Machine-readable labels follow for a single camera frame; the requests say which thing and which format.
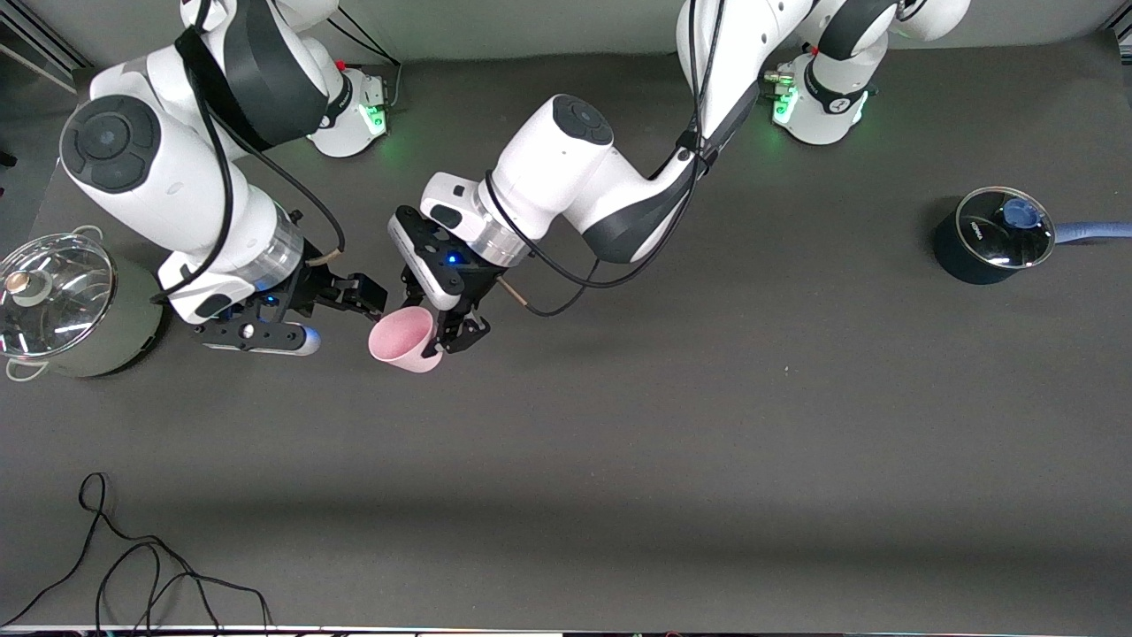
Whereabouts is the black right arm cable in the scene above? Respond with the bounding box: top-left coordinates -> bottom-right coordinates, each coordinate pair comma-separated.
150,0 -> 346,306

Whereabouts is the glass saucepan lid blue knob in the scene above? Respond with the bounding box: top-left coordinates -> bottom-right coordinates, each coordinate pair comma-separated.
957,188 -> 1056,268

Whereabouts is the pink paper cup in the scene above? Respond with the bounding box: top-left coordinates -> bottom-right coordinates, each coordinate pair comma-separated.
368,306 -> 437,374

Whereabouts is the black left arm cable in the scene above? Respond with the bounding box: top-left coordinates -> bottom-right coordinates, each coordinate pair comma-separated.
485,0 -> 735,318

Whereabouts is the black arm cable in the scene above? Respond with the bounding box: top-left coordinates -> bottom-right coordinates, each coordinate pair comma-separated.
150,0 -> 346,306
485,0 -> 735,318

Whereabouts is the glass pot lid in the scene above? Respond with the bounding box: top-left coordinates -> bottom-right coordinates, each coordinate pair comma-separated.
0,233 -> 118,359

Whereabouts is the dark blue saucepan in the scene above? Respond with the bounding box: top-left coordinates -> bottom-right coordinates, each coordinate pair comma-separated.
935,186 -> 1132,286

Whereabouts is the thin black loose cable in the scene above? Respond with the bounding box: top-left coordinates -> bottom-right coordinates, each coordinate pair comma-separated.
0,472 -> 271,633

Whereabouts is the grey metal rail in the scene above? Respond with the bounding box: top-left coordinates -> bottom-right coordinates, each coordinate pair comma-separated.
0,0 -> 89,94

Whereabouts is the black base cable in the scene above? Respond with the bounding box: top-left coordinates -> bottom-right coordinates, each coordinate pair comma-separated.
329,9 -> 403,111

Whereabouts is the grey-green cooking pot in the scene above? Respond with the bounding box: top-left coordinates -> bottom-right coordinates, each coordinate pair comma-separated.
0,226 -> 164,383

